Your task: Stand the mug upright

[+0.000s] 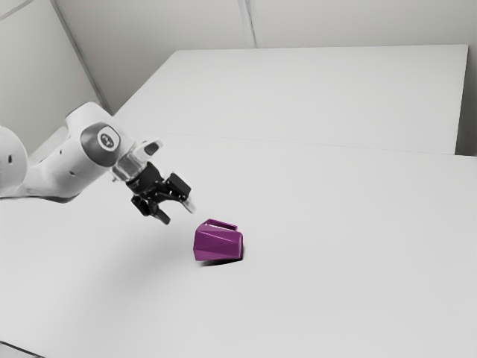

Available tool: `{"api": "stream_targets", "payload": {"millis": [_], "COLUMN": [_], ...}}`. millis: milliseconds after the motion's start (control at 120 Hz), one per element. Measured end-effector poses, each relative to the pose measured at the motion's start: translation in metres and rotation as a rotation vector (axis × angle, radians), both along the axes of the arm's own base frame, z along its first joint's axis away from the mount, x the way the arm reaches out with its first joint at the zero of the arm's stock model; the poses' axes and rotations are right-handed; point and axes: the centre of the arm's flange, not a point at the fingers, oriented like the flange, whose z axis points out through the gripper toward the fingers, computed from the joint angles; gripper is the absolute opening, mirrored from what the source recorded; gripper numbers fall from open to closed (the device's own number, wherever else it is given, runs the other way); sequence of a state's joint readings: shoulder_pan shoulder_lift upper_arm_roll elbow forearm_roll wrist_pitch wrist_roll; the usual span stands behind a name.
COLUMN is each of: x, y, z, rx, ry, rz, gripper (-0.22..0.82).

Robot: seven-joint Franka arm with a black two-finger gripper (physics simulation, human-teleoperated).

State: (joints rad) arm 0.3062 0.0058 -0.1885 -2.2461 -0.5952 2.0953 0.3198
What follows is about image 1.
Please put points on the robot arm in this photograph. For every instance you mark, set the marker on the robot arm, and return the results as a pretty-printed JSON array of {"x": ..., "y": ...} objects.
[{"x": 63, "y": 168}]

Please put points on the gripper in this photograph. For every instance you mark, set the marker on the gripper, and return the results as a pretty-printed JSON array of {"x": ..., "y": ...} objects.
[{"x": 146, "y": 181}]

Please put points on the purple faceted mug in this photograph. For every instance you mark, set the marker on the purple faceted mug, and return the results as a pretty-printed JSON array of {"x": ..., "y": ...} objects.
[{"x": 218, "y": 244}]

